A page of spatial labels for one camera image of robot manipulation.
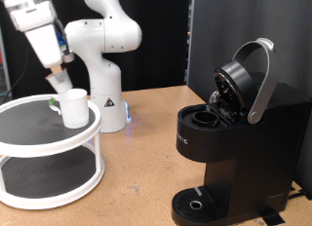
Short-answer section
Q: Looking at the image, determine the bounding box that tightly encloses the black pod coffee machine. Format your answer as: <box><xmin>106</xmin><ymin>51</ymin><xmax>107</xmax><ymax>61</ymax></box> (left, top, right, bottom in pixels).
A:
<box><xmin>186</xmin><ymin>0</ymin><xmax>312</xmax><ymax>201</ymax></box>

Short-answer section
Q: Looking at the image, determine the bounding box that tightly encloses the Donut Shop coffee pod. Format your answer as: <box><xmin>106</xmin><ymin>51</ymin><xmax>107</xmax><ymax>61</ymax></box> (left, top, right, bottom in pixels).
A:
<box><xmin>44</xmin><ymin>69</ymin><xmax>74</xmax><ymax>94</ymax></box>

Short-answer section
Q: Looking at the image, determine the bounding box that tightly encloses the black Keurig coffee machine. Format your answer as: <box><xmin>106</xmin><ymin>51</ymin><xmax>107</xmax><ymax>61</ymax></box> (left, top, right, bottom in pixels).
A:
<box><xmin>171</xmin><ymin>37</ymin><xmax>312</xmax><ymax>226</ymax></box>

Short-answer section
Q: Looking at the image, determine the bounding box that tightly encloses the black tape piece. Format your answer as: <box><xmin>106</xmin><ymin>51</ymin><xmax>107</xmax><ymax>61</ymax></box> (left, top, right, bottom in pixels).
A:
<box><xmin>257</xmin><ymin>207</ymin><xmax>287</xmax><ymax>226</ymax></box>

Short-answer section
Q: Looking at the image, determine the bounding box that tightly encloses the white mug with green tape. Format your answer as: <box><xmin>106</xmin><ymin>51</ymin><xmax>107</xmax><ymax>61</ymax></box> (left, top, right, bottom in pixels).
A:
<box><xmin>48</xmin><ymin>88</ymin><xmax>91</xmax><ymax>130</ymax></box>

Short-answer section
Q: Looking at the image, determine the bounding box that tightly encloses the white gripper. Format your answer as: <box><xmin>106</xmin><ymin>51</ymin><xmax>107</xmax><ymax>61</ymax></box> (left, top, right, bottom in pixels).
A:
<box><xmin>24</xmin><ymin>22</ymin><xmax>69</xmax><ymax>85</ymax></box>

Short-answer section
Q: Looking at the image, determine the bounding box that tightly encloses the black curtain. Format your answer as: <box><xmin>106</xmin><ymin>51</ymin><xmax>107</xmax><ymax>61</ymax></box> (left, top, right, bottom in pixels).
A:
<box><xmin>0</xmin><ymin>0</ymin><xmax>190</xmax><ymax>100</ymax></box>

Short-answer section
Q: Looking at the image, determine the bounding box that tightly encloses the black power cable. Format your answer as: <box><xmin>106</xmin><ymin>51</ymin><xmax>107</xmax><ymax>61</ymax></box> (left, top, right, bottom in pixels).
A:
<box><xmin>287</xmin><ymin>186</ymin><xmax>307</xmax><ymax>201</ymax></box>

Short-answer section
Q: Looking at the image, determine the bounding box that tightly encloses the white two-tier turntable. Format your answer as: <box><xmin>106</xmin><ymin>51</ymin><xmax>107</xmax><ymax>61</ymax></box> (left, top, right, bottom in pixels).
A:
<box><xmin>0</xmin><ymin>94</ymin><xmax>105</xmax><ymax>210</ymax></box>

